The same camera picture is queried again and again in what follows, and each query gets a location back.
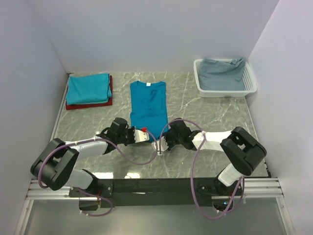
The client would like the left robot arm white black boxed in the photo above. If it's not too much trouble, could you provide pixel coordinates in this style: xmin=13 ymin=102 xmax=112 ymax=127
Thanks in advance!
xmin=30 ymin=117 xmax=139 ymax=197

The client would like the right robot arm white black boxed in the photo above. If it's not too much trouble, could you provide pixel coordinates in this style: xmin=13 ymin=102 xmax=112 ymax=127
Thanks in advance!
xmin=153 ymin=118 xmax=267 ymax=195

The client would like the folded red t shirt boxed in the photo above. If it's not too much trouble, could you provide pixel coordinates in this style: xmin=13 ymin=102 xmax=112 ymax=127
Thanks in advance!
xmin=65 ymin=75 xmax=113 ymax=111

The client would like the folded light teal t shirt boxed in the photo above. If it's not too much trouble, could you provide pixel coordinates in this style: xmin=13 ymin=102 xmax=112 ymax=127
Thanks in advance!
xmin=66 ymin=73 xmax=112 ymax=104

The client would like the black base beam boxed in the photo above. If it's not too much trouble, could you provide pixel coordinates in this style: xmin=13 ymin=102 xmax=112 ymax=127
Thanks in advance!
xmin=68 ymin=178 xmax=245 ymax=209

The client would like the grey blue t shirt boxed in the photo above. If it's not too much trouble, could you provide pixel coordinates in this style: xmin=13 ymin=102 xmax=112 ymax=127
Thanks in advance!
xmin=199 ymin=58 xmax=246 ymax=91

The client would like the white plastic basket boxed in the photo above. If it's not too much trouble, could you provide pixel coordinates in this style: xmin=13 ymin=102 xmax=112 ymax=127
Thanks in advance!
xmin=193 ymin=59 xmax=257 ymax=98

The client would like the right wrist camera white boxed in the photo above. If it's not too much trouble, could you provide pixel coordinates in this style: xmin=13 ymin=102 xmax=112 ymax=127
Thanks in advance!
xmin=151 ymin=137 xmax=170 ymax=155

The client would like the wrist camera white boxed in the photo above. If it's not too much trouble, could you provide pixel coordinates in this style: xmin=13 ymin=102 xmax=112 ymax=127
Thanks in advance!
xmin=134 ymin=127 xmax=150 ymax=143
xmin=151 ymin=137 xmax=170 ymax=155

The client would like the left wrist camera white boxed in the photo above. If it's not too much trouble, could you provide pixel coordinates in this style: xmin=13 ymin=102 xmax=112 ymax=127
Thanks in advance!
xmin=134 ymin=127 xmax=150 ymax=143

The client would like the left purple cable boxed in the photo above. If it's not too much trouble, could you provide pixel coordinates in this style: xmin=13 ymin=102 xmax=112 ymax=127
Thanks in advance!
xmin=38 ymin=127 xmax=157 ymax=217

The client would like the purple cable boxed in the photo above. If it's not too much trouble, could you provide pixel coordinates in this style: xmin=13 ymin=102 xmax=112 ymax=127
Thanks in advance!
xmin=38 ymin=127 xmax=157 ymax=217
xmin=157 ymin=118 xmax=245 ymax=220

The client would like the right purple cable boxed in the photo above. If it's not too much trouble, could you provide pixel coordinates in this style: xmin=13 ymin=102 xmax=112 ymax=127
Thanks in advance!
xmin=157 ymin=118 xmax=245 ymax=220

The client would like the aluminium rail frame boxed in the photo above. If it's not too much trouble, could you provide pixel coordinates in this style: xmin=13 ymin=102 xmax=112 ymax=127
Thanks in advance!
xmin=14 ymin=73 xmax=294 ymax=235

